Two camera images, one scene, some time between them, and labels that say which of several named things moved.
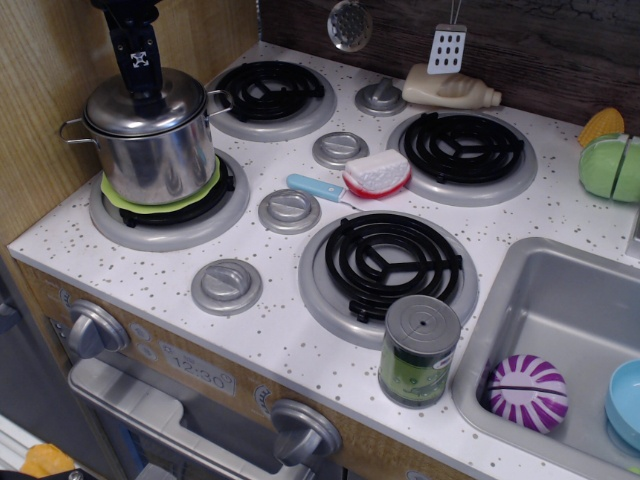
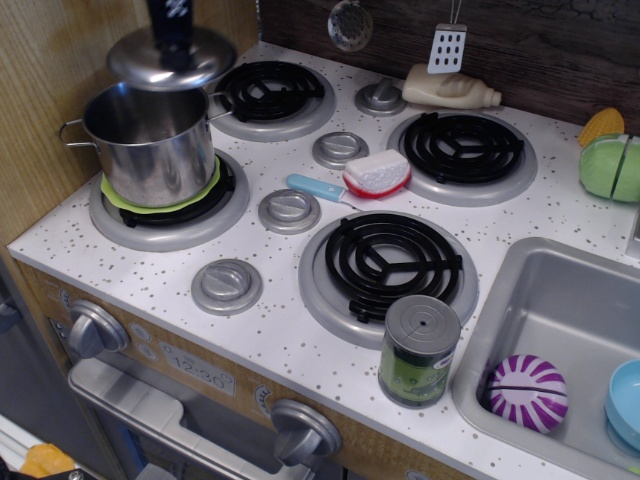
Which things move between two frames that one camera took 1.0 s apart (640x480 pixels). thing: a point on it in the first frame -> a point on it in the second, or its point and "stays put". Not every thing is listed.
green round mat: x=166 y=207 stays put
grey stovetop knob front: x=229 y=287 stays put
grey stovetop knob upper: x=334 y=149 stays put
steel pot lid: x=112 y=109 -> x=134 y=59
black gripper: x=136 y=45 -> x=174 y=33
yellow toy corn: x=607 y=121 stays put
